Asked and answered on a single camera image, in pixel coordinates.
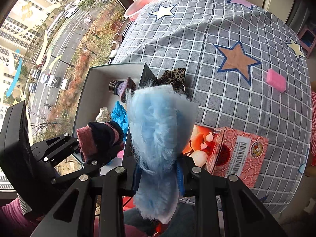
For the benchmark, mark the person's left forearm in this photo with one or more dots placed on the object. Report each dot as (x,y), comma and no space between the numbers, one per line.
(14,219)

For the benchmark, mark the white polka dot satin cloth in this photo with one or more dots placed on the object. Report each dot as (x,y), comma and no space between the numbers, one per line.
(103,115)

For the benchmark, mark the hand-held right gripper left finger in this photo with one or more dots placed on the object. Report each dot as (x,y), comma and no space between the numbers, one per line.
(113,190)

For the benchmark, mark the pink sponge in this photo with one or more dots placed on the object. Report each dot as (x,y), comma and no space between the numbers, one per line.
(276,81)

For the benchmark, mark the pink plastic stool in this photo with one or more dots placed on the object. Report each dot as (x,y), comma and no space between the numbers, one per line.
(307,39)

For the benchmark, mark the grey checked star blanket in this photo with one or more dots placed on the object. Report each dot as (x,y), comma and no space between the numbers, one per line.
(222,29)

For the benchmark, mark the bright blue fuzzy cloth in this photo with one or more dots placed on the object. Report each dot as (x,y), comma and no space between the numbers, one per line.
(119,116)

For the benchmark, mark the orange printed flat box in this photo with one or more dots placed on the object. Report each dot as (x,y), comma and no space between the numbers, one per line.
(202,143)

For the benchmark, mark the leopard print cloth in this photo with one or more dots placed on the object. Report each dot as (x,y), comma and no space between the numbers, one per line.
(172,77)

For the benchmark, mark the grey cardboard box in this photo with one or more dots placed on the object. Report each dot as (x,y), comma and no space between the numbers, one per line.
(103,79)

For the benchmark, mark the red patterned cloth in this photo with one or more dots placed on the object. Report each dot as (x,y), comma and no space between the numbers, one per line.
(313,133)

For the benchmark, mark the pink knit hat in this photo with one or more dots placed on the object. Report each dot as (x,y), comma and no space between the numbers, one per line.
(86,140)

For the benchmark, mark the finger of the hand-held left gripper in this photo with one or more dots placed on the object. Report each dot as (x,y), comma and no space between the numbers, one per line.
(79,174)
(56,147)

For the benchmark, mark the pink plastic basin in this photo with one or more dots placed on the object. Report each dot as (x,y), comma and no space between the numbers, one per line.
(143,3)

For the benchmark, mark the striped purple knit hat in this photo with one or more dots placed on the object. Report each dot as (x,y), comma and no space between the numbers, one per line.
(122,87)

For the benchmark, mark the light blue fluffy slipper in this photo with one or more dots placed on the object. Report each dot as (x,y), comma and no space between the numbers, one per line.
(153,133)

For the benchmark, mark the red patterned box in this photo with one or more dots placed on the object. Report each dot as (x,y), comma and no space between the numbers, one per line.
(237,153)

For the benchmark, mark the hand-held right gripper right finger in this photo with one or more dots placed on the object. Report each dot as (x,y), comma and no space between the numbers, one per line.
(179,180)

